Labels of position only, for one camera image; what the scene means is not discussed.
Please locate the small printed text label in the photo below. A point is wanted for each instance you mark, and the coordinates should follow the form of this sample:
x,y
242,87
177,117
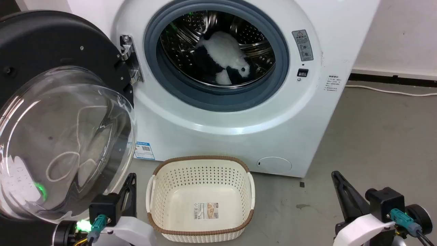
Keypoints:
x,y
331,83

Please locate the cream plastic laundry basket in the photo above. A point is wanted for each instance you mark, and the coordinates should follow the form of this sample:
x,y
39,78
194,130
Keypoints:
x,y
201,177

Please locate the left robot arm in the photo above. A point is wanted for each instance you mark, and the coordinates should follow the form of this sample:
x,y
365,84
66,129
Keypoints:
x,y
65,234

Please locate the blue energy label sticker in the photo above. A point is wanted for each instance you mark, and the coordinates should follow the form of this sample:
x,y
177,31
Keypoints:
x,y
144,151

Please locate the paper product label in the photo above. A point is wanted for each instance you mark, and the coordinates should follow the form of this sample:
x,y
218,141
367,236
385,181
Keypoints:
x,y
206,211

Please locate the black baseboard strip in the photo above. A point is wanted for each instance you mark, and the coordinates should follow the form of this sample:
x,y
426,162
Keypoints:
x,y
392,80

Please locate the grey warning sticker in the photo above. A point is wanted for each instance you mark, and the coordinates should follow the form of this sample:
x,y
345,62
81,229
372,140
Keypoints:
x,y
302,46

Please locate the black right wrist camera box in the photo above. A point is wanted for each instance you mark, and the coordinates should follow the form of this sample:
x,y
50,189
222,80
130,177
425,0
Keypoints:
x,y
385,201

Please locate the washer door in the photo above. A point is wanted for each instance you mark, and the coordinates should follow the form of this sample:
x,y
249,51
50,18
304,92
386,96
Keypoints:
x,y
51,41

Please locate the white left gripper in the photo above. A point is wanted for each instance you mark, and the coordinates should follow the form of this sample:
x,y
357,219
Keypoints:
x,y
131,230

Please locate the round white filter cover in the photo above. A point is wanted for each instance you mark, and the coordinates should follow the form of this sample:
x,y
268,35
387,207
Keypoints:
x,y
274,165

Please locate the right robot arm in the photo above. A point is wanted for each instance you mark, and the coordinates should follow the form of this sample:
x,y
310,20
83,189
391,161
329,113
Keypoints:
x,y
420,217

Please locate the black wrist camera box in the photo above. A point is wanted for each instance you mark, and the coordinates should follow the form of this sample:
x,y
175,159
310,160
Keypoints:
x,y
385,201
104,206

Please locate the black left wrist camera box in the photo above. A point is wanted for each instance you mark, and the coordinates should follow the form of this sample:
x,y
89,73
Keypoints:
x,y
104,206

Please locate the black door latch slot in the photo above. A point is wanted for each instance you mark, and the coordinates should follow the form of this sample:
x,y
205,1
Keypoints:
x,y
302,72

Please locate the steel perforated washer drum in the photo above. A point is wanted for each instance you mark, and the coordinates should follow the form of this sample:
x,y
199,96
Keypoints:
x,y
184,34

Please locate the black and white plush toy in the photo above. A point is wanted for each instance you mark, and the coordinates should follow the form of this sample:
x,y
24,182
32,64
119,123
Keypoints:
x,y
222,51

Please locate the white front-load washing machine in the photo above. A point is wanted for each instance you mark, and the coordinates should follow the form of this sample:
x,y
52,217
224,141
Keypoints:
x,y
205,136

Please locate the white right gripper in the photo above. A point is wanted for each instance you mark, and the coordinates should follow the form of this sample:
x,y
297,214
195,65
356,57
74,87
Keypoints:
x,y
363,229

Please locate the metal door hinge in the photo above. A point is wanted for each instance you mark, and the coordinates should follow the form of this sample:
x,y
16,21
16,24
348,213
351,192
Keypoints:
x,y
131,65

